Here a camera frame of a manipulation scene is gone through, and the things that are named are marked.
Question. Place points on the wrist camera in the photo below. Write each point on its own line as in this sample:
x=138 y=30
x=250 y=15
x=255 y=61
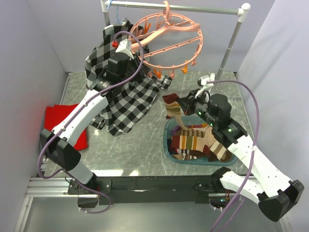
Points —
x=122 y=50
x=203 y=83

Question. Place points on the black base beam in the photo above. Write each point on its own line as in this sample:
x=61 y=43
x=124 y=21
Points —
x=160 y=189

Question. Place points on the blue wire hanger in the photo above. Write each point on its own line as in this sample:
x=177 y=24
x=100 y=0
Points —
x=117 y=14

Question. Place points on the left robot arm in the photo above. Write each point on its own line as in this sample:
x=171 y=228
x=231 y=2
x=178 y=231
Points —
x=58 y=143

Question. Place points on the teal plastic basket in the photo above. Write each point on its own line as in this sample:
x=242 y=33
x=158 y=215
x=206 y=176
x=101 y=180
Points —
x=171 y=128

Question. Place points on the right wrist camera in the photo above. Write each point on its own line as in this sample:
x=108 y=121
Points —
x=203 y=83

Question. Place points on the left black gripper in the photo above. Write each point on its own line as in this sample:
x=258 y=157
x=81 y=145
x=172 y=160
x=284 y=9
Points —
x=141 y=74

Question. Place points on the metal clothes rack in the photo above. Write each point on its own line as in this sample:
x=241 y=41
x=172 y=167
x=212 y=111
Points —
x=241 y=13

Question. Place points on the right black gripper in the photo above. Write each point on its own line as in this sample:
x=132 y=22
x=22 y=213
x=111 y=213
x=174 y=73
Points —
x=187 y=103

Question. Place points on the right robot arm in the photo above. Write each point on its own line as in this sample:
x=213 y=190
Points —
x=274 y=192

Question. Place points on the brown striped sock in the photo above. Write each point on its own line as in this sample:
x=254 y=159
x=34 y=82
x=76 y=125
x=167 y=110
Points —
x=217 y=151

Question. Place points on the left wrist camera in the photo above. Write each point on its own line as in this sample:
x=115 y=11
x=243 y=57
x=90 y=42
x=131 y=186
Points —
x=122 y=50

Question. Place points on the beige striped sock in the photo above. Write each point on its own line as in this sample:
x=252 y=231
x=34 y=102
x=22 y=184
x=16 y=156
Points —
x=193 y=140
x=173 y=109

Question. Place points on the black white checkered shirt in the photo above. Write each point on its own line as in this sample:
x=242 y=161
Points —
x=128 y=103

